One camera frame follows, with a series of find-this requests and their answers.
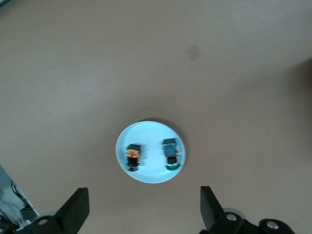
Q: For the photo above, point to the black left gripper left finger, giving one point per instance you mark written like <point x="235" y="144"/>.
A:
<point x="73" y="212"/>

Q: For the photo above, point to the light blue round plate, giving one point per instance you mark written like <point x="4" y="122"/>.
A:
<point x="151" y="136"/>

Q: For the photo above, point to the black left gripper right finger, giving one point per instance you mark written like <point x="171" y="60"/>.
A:
<point x="212" y="212"/>

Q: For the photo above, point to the orange push button switch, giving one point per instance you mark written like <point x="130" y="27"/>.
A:
<point x="133" y="156"/>

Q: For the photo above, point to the blue push button switch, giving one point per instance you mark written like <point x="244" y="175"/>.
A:
<point x="171" y="152"/>

